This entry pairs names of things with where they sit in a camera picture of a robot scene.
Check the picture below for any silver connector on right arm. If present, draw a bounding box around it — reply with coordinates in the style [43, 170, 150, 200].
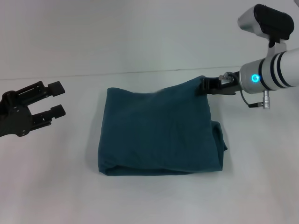
[262, 89, 270, 110]

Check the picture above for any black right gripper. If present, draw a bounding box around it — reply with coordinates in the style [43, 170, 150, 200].
[195, 71, 241, 97]

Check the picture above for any grey right wrist cable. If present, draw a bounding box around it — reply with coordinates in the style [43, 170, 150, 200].
[238, 90, 265, 108]

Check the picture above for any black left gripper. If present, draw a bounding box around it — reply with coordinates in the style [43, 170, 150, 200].
[0, 80, 67, 138]

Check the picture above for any silver plug on right gripper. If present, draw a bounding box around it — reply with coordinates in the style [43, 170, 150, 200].
[218, 72, 234, 83]

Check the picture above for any teal t-shirt with FREE print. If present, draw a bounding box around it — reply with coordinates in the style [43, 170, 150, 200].
[97, 75, 228, 177]

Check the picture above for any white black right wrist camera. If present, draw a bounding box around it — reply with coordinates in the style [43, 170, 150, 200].
[237, 3, 295, 49]

